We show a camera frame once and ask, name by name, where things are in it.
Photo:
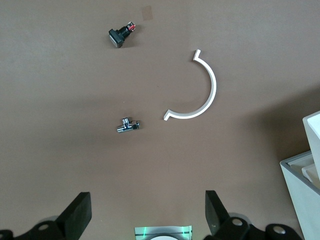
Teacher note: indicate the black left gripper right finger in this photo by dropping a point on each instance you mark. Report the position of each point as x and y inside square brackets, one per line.
[215, 210]

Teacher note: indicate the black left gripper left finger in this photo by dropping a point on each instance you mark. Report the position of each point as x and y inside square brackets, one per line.
[80, 207]

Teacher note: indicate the white plastic drawer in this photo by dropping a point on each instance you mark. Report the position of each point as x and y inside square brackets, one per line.
[311, 173]
[313, 130]

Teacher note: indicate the white drawer cabinet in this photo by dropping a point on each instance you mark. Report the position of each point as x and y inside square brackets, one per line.
[295, 205]

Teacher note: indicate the small chrome valve fitting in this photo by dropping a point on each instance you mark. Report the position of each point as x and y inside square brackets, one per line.
[127, 126]

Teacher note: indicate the white semicircular clamp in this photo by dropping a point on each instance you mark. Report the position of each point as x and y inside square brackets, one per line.
[212, 85]

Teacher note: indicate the brown tape patch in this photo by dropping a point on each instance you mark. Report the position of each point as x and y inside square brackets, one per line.
[147, 13]

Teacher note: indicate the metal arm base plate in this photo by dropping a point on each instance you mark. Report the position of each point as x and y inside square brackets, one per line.
[140, 231]

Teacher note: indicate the black square push switch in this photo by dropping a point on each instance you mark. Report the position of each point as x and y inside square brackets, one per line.
[116, 37]

